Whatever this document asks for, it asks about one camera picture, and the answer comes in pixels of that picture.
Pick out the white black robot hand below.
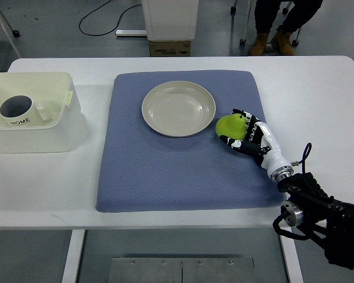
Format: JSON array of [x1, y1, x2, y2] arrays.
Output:
[[219, 109, 294, 182]]

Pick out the green pear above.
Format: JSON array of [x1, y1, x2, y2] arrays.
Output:
[[215, 113, 246, 140]]

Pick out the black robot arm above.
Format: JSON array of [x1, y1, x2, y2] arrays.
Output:
[[273, 171, 354, 270]]

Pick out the beige round plate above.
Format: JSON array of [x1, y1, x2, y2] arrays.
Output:
[[142, 81, 216, 137]]

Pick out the left tan boot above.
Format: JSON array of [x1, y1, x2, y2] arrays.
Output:
[[248, 33, 269, 56]]

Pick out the tan boot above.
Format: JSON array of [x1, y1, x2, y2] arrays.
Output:
[[248, 33, 269, 56], [271, 29, 295, 56]]

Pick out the right tan boot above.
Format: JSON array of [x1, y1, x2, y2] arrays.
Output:
[[271, 29, 295, 56]]

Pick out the blue textured mat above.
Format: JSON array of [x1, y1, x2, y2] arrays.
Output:
[[96, 70, 285, 212]]

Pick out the cardboard box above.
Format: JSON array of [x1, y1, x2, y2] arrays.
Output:
[[149, 41, 191, 57]]

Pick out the seated person legs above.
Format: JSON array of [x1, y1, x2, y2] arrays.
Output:
[[253, 0, 324, 35]]

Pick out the translucent white plastic bin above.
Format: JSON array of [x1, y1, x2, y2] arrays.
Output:
[[0, 72, 81, 153]]

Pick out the white HOME mug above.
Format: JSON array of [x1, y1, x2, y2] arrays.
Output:
[[0, 95, 53, 128]]

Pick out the rolling stand leg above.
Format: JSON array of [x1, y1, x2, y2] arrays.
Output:
[[0, 7, 21, 38]]

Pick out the white pedestal column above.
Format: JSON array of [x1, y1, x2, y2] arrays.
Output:
[[141, 0, 199, 41]]

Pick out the metal base plate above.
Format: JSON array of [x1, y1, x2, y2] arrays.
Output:
[[109, 257, 256, 282]]

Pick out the black floor cable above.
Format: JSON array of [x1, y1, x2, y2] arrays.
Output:
[[78, 0, 143, 37]]

